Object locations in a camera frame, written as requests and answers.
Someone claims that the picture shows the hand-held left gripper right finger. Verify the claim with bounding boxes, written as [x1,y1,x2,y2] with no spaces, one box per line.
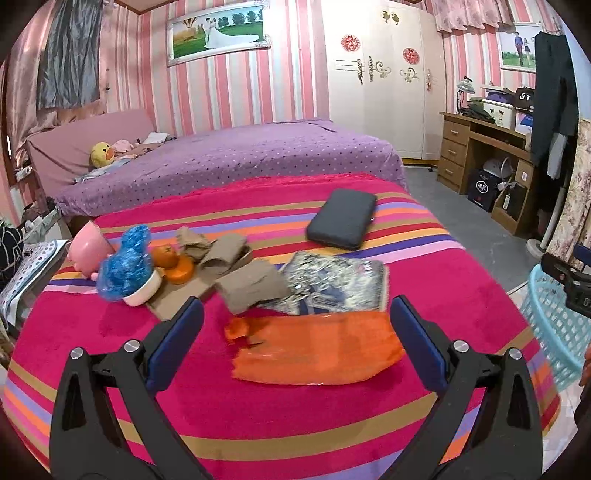
[389,295,543,480]

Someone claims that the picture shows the blue plastic bag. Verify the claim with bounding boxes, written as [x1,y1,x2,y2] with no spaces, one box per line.
[95,224,155,303]

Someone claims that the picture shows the floral curtain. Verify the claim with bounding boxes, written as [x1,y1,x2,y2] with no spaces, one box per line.
[545,117,591,273]

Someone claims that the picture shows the grey hanging cloth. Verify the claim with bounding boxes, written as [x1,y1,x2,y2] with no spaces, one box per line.
[37,0,102,112]

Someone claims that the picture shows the brown paper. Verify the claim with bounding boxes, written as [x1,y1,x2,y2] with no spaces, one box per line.
[175,226,213,264]

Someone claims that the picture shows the brown sock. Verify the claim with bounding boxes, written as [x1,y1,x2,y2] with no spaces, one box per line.
[215,261,291,315]

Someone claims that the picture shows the orange round lid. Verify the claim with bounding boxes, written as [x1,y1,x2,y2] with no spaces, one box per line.
[165,256,195,284]

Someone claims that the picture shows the black paper bag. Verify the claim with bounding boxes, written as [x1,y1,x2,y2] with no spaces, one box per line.
[467,168,502,213]

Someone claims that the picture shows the black patterned bag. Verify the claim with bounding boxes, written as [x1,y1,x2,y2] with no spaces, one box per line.
[0,222,26,289]

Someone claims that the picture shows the khaki cloth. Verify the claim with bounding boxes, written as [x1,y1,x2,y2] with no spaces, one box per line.
[198,233,252,278]

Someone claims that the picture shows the desk lamp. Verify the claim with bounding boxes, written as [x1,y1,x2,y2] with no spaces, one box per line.
[456,76,477,116]

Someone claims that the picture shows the pink satin curtain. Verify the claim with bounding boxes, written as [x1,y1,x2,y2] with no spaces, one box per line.
[0,0,107,155]

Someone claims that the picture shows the pink curtain valance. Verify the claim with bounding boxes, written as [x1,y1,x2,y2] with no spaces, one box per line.
[431,0,515,34]

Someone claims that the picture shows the yellow duck plush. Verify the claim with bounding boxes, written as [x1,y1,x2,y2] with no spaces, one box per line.
[90,142,116,169]

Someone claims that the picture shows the orange fruit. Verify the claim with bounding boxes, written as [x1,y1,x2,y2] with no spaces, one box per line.
[152,246,180,268]

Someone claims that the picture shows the pink covered headboard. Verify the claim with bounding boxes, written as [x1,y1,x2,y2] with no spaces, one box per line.
[24,108,158,197]

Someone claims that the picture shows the framed couple poster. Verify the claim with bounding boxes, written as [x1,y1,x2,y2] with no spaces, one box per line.
[499,22,539,72]

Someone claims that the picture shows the dark hanging coat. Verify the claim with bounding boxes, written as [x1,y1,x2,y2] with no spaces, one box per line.
[531,32,580,164]

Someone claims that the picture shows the cream wardrobe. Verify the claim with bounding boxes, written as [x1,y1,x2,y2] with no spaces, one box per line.
[321,0,448,160]

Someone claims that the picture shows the white fan stand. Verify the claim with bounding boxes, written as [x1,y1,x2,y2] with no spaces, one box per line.
[526,185,566,259]

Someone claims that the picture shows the white storage box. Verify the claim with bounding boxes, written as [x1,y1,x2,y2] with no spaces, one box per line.
[480,99,515,130]

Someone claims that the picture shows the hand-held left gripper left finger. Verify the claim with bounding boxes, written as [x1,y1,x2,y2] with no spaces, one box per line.
[50,295,218,480]

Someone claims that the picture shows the brown cardboard sheet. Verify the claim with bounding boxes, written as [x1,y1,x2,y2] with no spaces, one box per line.
[147,244,259,322]

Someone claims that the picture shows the wooden desk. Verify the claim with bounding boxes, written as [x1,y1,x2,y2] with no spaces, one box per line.
[438,111,539,236]

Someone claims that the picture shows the white dotted cloth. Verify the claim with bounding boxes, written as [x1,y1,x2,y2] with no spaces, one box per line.
[0,240,70,324]

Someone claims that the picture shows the purple dotted bedspread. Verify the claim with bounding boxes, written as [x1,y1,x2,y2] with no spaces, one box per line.
[54,119,411,217]

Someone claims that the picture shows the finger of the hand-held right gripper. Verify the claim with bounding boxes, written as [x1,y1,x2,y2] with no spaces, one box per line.
[540,251,591,319]

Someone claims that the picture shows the orange plastic bag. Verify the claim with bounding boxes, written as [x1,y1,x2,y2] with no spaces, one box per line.
[225,311,406,386]

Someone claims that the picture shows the white bowl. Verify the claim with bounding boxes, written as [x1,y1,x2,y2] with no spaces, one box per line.
[122,268,166,306]

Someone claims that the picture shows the striped red blanket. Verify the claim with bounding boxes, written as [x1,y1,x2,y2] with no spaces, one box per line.
[0,173,561,480]

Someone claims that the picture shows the black flat case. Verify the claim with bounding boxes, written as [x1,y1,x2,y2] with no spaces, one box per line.
[306,188,378,251]

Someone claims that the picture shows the framed wedding photo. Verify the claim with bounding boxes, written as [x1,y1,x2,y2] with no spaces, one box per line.
[166,2,271,68]

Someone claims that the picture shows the turquoise plastic basket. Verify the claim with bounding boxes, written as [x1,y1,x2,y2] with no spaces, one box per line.
[521,263,591,393]

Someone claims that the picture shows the pink cup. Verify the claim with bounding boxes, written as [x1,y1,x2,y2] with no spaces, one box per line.
[68,220,116,281]

